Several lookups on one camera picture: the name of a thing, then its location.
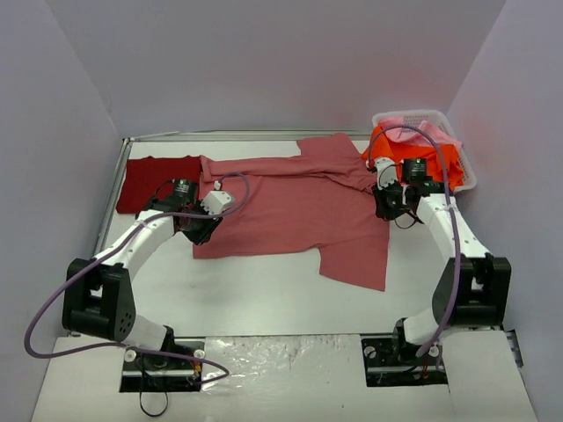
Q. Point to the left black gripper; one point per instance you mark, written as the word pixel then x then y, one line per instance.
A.
pixel 202 230

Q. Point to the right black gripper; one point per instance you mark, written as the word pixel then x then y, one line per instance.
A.
pixel 384 204

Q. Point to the salmon pink t-shirt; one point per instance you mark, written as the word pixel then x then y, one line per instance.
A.
pixel 320 199

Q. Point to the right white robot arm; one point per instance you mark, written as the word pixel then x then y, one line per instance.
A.
pixel 472 292

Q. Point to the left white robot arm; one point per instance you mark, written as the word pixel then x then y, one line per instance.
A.
pixel 100 302

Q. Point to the folded dark red t-shirt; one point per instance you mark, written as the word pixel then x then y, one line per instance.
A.
pixel 148 176

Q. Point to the orange t-shirt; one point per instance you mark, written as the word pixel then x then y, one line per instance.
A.
pixel 399 144

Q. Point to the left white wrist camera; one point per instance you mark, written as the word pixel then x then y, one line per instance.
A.
pixel 217 202

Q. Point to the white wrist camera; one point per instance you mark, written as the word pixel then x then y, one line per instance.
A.
pixel 217 202
pixel 386 170

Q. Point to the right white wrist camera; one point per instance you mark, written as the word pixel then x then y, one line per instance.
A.
pixel 386 170

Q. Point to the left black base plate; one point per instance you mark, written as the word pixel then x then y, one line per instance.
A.
pixel 146 372

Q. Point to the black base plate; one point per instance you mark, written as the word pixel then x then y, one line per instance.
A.
pixel 389 364
pixel 146 372

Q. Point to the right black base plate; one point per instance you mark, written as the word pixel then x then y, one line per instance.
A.
pixel 389 364

